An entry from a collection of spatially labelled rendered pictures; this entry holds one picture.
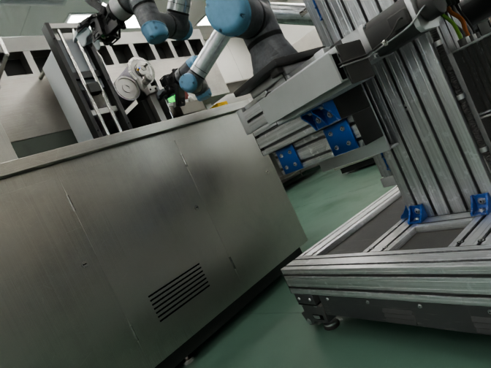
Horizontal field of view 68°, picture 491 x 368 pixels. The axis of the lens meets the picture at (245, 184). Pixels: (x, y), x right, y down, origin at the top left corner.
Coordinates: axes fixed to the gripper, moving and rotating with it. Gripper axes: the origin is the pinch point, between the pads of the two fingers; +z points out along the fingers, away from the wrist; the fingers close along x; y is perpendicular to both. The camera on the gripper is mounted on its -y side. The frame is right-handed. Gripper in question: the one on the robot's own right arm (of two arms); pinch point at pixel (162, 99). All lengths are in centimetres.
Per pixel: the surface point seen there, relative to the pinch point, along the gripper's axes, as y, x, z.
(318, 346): -109, 44, -75
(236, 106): -21.2, -15.3, -31.4
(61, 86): 19.7, 41.5, 11.9
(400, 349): -109, 43, -101
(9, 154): -8, 76, 4
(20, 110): 19, 56, 31
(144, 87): 6.0, 11.4, -5.6
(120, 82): 11.9, 20.2, -1.8
